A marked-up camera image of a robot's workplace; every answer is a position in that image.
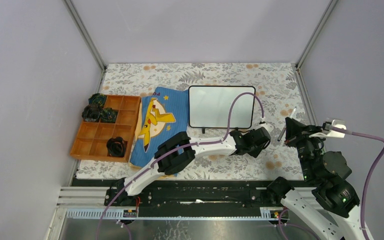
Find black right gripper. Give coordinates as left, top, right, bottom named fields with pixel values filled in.
left=283, top=116, right=327, bottom=181

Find blue capped whiteboard marker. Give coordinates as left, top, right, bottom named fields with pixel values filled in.
left=277, top=106, right=298, bottom=143

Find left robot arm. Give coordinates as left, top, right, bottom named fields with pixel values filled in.
left=106, top=122, right=274, bottom=206

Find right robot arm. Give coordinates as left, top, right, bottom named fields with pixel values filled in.
left=266, top=117, right=372, bottom=240

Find black framed whiteboard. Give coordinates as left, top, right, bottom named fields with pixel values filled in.
left=188, top=85, right=256, bottom=129

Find floral tablecloth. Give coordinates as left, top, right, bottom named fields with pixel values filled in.
left=75, top=62, right=320, bottom=182

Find blue pikachu cloth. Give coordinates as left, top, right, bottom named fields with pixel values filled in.
left=129, top=86, right=189, bottom=168

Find dark rolled fabric lower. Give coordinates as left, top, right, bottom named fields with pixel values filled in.
left=106, top=136, right=127, bottom=158

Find dark rolled fabric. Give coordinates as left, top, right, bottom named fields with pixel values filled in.
left=88, top=93, right=107, bottom=108
left=106, top=136, right=127, bottom=158
left=81, top=104, right=102, bottom=123
left=100, top=107, right=118, bottom=124

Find dark rolled fabric middle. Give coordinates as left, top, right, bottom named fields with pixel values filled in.
left=100, top=107, right=118, bottom=124

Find wooden compartment tray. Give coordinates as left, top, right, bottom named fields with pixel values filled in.
left=69, top=95, right=141, bottom=163

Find dark rolled fabric top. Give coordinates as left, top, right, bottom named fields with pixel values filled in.
left=88, top=93, right=107, bottom=108

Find dark rolled fabric left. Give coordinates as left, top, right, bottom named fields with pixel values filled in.
left=81, top=104, right=102, bottom=123

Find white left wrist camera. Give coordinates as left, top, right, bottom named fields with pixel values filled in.
left=259, top=121, right=275, bottom=133

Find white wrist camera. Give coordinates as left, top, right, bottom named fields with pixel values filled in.
left=309, top=119, right=347, bottom=139
left=259, top=121, right=275, bottom=133

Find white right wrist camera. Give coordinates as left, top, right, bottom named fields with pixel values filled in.
left=309, top=119, right=347, bottom=139

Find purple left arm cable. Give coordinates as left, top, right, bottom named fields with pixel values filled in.
left=94, top=92, right=266, bottom=240

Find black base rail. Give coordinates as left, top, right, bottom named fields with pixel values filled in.
left=103, top=180, right=283, bottom=218

